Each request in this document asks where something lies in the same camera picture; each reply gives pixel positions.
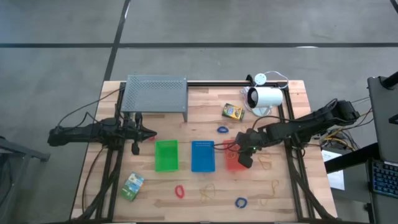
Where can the blue plastic basket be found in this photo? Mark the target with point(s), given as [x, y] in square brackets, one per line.
[202, 156]

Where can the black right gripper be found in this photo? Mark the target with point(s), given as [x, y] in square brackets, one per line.
[256, 143]

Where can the white round puck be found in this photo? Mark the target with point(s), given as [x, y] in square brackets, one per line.
[260, 79]

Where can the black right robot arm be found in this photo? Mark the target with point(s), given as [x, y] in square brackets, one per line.
[311, 123]

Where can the orange plastic basket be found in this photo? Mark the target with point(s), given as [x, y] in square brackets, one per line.
[230, 165]

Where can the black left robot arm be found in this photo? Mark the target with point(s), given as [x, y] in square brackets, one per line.
[77, 134]

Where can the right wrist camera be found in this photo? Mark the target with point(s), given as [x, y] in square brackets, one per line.
[256, 134]

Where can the grey perforated metal shelf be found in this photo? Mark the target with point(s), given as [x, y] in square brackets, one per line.
[154, 93]

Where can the black pole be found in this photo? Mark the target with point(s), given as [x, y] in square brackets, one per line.
[391, 81]

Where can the small black clamp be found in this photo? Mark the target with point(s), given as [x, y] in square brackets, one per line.
[249, 78]

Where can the grey metal stand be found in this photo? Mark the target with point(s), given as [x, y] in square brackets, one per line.
[25, 152]

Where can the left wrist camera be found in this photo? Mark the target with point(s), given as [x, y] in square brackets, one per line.
[136, 119]

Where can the black desk beam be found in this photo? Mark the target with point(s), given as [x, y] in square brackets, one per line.
[348, 158]

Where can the grey laptop backlit keyboard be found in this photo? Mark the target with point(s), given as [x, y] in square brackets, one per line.
[384, 124]

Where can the green and white box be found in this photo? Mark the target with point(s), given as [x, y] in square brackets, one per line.
[132, 186]

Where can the yellow rubber band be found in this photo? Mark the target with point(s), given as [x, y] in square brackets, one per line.
[205, 196]
[263, 204]
[273, 185]
[231, 154]
[260, 158]

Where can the yellow crayon box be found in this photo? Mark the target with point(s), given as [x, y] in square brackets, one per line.
[233, 112]

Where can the blue spiral wrist coil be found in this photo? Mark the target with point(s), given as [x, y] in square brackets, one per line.
[218, 129]
[236, 203]

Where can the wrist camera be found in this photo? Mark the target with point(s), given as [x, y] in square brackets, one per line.
[256, 134]
[136, 119]

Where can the green plastic basket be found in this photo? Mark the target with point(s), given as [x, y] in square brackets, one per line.
[166, 155]

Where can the white paper sheet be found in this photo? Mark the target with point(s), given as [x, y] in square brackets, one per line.
[337, 180]

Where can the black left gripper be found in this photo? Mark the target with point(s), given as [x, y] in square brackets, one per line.
[133, 133]

